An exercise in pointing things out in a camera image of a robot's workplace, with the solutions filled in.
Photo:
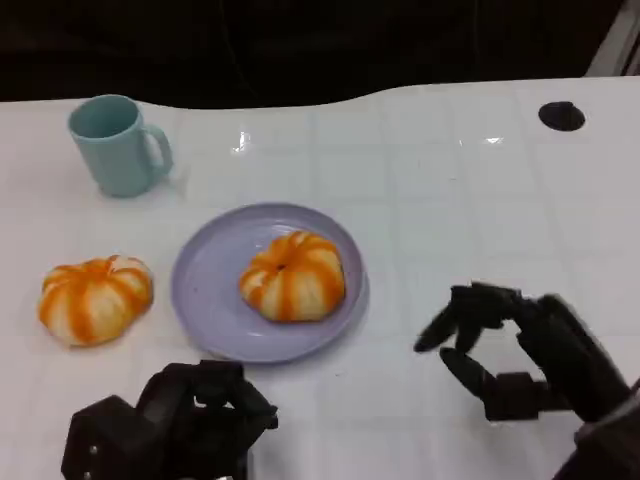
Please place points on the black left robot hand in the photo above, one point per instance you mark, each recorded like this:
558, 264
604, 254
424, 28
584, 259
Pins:
190, 430

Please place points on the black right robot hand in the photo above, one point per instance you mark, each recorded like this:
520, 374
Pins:
565, 350

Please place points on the orange white toy bread roll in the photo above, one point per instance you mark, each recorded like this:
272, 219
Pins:
295, 280
95, 300

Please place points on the lilac plate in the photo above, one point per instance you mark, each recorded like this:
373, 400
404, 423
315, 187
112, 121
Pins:
220, 305

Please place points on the black round table grommet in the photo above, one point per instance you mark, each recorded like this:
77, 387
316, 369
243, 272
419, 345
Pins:
562, 116

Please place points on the pale green mug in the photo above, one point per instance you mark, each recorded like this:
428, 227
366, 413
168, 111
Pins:
117, 150

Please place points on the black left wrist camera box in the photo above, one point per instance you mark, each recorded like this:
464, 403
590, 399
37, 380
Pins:
100, 440

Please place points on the grey metal frame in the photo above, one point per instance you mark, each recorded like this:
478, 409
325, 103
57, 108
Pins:
617, 45

